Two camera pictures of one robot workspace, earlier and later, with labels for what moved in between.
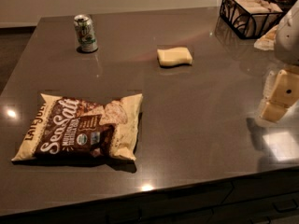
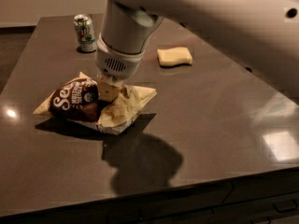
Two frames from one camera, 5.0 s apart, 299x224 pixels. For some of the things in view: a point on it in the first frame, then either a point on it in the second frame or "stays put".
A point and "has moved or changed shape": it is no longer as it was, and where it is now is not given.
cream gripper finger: [286, 90] to [117, 65]
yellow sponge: [174, 55] stays put
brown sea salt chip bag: [82, 127] has moved or changed shape
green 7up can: [85, 33] stays put
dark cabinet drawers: [271, 199] stays put
